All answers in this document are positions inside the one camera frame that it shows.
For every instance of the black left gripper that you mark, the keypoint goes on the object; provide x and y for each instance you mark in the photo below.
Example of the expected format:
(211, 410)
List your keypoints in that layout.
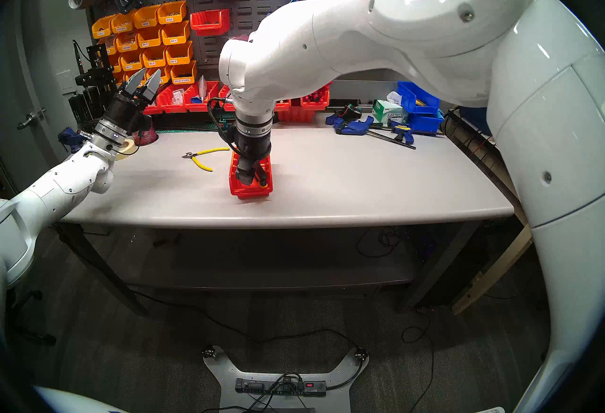
(130, 112)

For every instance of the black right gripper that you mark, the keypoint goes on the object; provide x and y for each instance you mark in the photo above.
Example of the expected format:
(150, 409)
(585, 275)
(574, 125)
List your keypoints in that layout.
(253, 147)

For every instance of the red plastic storage bin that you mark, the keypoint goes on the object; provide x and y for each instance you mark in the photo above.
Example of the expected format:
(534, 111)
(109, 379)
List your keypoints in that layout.
(246, 193)

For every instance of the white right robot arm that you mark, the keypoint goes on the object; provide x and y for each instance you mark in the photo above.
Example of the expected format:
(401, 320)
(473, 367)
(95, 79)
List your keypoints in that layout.
(378, 39)

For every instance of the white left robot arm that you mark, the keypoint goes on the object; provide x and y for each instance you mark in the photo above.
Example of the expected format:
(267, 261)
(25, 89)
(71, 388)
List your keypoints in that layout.
(61, 180)

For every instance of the Kimtech tissue box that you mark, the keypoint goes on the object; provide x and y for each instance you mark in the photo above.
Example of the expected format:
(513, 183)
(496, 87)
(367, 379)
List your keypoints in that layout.
(387, 113)

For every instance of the yellow labelled parts bin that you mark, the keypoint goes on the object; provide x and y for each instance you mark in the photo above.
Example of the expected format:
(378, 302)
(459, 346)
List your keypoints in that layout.
(109, 46)
(132, 62)
(121, 82)
(116, 65)
(103, 28)

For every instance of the yellow bin labelled M2.5-5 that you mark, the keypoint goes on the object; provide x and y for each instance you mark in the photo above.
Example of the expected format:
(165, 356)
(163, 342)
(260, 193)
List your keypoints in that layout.
(166, 76)

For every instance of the yellow bin labelled M3-8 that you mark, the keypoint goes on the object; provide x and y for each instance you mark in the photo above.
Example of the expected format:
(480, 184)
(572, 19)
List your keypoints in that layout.
(154, 58)

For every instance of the red plastic parts bin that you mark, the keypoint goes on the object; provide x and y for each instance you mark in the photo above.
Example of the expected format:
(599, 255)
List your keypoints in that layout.
(283, 106)
(171, 107)
(315, 104)
(158, 108)
(227, 102)

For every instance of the yellow bin labelled M4 HEX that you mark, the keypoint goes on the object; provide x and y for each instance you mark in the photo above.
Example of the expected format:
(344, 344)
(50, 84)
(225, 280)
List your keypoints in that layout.
(183, 75)

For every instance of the yellow bin labelled M4X6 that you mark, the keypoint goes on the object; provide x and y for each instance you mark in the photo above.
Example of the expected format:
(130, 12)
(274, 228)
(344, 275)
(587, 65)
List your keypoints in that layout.
(127, 44)

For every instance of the yellow bin labelled M4-6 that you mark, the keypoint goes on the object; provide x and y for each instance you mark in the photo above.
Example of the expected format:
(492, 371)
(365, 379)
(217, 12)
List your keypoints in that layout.
(150, 39)

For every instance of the yellow bin labelled M3-6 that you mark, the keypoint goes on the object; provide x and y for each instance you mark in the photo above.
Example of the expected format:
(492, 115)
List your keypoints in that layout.
(179, 55)

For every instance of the black equipment stand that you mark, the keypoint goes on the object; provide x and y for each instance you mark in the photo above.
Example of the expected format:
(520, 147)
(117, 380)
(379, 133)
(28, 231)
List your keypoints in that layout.
(92, 81)

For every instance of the yellow bin labelled M3-4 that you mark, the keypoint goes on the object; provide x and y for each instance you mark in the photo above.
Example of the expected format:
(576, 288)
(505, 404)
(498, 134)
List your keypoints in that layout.
(176, 35)

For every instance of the yellow bin labelled M3X8 BAD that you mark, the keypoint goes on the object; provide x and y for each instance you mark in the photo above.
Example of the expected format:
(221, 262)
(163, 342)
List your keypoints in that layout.
(124, 25)

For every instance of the green cutting mat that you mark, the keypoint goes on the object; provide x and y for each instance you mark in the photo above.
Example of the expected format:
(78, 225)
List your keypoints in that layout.
(198, 127)

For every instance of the nested red bin stack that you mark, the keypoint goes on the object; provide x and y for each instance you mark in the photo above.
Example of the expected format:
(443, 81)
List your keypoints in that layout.
(295, 116)

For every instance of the beige masking tape roll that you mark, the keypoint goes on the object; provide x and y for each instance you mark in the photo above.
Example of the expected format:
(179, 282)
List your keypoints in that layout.
(127, 152)

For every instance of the yellow bin labelled M3X6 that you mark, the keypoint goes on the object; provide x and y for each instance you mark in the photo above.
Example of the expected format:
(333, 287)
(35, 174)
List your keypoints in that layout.
(171, 14)

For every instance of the blue bench vise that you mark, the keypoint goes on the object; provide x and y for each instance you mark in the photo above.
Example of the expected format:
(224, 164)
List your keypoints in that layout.
(68, 139)

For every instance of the workbench lower shelf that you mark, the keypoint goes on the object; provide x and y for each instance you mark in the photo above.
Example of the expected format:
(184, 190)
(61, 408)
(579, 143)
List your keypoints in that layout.
(264, 275)

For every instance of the blue spring clamp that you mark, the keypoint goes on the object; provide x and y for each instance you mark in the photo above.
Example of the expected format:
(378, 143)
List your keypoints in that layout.
(350, 126)

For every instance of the blue bar clamp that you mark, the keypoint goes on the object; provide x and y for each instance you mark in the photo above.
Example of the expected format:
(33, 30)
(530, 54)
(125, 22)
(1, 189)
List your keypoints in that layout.
(401, 132)

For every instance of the blue plastic bin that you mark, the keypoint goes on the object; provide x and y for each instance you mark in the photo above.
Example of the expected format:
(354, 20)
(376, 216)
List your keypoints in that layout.
(418, 95)
(425, 124)

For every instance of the black power strip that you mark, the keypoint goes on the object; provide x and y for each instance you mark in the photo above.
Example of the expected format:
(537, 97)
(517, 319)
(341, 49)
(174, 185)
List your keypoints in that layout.
(279, 387)

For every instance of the wooden leg side table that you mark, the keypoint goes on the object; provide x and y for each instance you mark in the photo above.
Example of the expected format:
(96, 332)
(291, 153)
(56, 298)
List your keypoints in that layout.
(491, 275)

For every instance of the white wall switch plate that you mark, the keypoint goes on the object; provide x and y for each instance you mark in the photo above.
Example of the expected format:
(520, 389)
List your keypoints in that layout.
(66, 82)

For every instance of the red plastic wall bin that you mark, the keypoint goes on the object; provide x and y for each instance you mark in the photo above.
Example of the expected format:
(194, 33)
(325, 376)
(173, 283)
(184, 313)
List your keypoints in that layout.
(210, 24)

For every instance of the black pegboard tool wall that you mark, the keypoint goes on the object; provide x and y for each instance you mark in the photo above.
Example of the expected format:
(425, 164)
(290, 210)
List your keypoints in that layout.
(246, 1)

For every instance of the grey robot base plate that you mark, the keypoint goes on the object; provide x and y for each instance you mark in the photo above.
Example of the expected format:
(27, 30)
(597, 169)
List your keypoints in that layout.
(222, 369)

